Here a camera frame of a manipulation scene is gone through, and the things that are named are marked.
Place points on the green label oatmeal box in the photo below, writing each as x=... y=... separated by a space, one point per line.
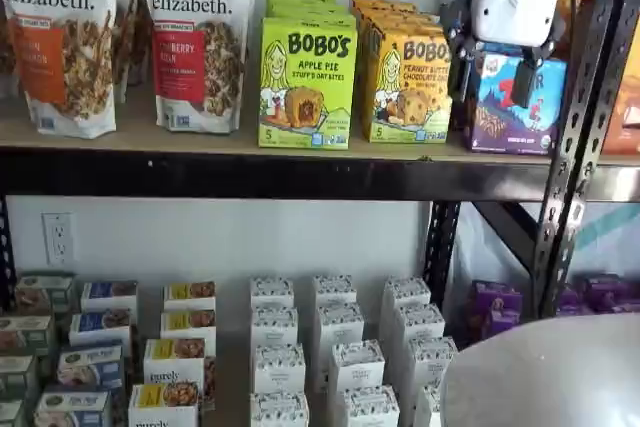
x=42 y=297
x=11 y=414
x=17 y=377
x=25 y=337

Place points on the white patterned boxes group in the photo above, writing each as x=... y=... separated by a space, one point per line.
x=232 y=347

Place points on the blue label oatmeal box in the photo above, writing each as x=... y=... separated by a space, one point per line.
x=107 y=294
x=90 y=367
x=72 y=409
x=100 y=329

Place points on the yellow label granola box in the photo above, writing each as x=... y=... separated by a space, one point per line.
x=172 y=362
x=190 y=292
x=162 y=404
x=187 y=324

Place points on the white patterned pantry box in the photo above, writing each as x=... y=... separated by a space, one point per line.
x=431 y=359
x=420 y=322
x=429 y=407
x=356 y=367
x=279 y=412
x=370 y=409
x=272 y=292
x=279 y=372
x=334 y=289
x=406 y=292
x=341 y=327
x=274 y=329

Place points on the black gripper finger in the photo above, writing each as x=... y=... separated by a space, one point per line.
x=462 y=67
x=529 y=87

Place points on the blue purple Zbar box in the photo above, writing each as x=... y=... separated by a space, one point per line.
x=500 y=48
x=500 y=117

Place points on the white wall outlet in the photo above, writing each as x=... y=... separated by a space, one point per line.
x=59 y=238

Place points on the orange Bobo's peanut butter box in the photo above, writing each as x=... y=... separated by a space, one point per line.
x=410 y=97
x=382 y=3
x=400 y=18

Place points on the large orange snack box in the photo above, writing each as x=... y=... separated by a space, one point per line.
x=622 y=112

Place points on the wooden shelf board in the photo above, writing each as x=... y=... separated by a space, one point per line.
x=620 y=159
x=200 y=142

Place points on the white granola bag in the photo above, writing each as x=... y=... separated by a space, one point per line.
x=7 y=52
x=131 y=37

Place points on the brown orange snack box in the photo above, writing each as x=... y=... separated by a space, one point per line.
x=575 y=22

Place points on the granola bag orange label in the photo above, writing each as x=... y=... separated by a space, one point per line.
x=65 y=47

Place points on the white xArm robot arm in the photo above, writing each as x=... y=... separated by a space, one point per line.
x=540 y=377

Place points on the granola bag red label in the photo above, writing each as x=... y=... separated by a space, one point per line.
x=200 y=47

